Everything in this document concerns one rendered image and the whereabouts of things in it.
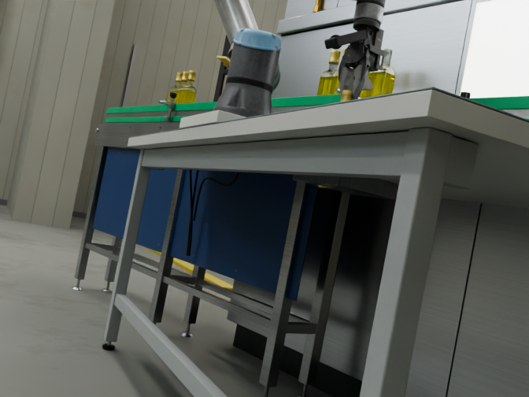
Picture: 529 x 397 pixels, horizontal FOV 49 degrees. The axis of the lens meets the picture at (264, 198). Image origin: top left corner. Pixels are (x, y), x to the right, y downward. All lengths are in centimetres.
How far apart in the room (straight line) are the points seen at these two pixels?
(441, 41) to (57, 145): 524
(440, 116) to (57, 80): 615
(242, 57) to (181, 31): 801
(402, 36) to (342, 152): 119
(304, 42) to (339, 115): 162
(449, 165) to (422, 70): 119
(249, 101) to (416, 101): 71
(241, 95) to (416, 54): 77
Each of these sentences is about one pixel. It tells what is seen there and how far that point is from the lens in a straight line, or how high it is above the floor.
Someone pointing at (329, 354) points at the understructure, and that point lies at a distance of 206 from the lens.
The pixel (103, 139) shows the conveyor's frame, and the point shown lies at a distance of 313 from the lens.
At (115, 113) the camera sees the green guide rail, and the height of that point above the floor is 93.
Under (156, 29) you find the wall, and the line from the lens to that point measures 930.
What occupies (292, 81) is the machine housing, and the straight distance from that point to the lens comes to 242.
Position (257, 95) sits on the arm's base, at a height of 84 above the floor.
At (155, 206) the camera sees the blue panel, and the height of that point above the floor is 51.
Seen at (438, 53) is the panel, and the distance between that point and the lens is 193.
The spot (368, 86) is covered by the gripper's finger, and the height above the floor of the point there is 95.
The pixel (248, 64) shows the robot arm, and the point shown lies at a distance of 140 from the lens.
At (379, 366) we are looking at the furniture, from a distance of 75.
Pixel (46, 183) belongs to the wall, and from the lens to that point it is 664.
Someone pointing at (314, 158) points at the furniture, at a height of 68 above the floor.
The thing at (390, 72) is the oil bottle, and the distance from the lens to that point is 186.
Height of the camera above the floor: 57
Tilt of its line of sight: 1 degrees up
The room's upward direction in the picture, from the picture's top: 11 degrees clockwise
